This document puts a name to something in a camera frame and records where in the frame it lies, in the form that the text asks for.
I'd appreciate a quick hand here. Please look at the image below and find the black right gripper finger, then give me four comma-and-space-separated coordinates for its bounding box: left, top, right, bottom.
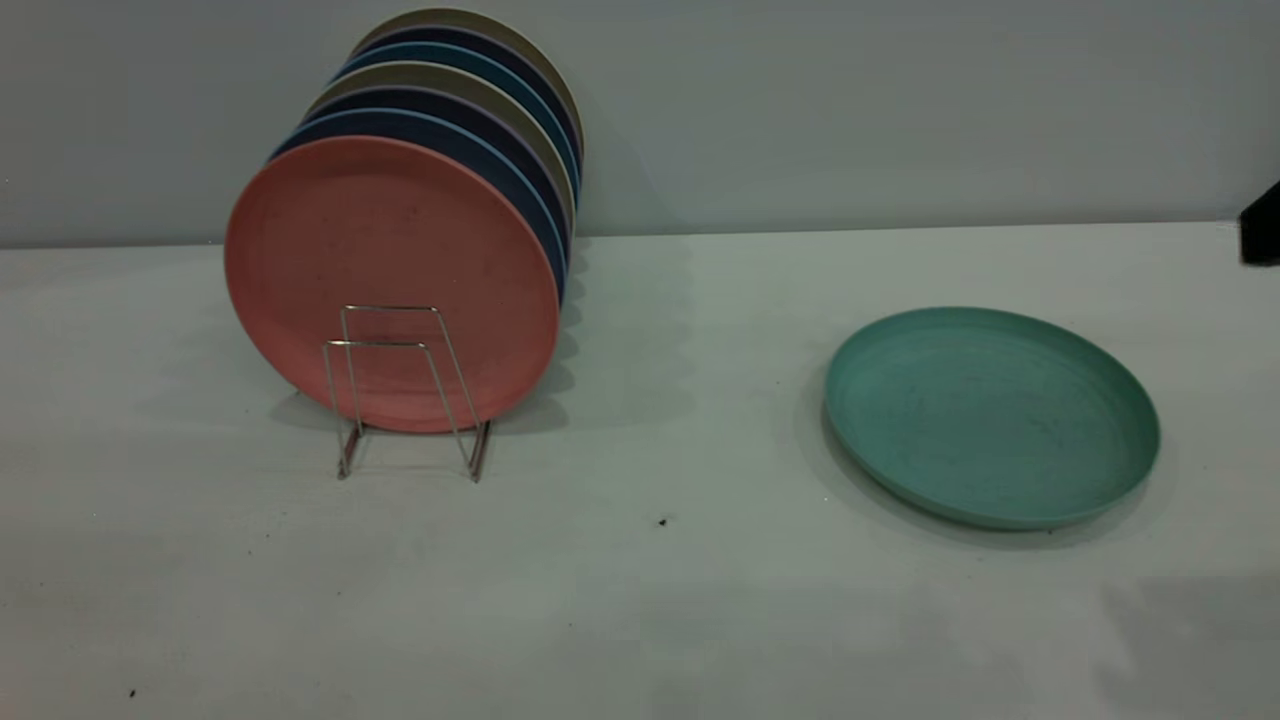
1240, 180, 1280, 266

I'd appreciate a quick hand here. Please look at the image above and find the green round plate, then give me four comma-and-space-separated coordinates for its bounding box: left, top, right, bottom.
823, 306, 1162, 532

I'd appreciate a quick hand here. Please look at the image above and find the teal blue round plate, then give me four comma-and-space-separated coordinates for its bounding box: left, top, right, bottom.
333, 40, 583, 201

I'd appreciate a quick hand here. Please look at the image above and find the purple round plate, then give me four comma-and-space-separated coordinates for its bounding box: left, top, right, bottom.
300, 85, 573, 241
348, 24, 584, 161

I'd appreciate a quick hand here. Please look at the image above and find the navy plate light blue rim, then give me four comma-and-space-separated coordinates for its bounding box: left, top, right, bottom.
268, 107, 571, 306

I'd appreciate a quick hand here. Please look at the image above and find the beige round plate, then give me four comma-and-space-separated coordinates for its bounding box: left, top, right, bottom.
305, 60, 579, 236
350, 8, 586, 151

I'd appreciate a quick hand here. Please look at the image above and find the pink round plate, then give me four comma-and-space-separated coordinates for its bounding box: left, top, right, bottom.
224, 135, 563, 434

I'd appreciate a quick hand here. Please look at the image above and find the metal wire plate rack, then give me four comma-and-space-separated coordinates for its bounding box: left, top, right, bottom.
320, 305, 493, 484

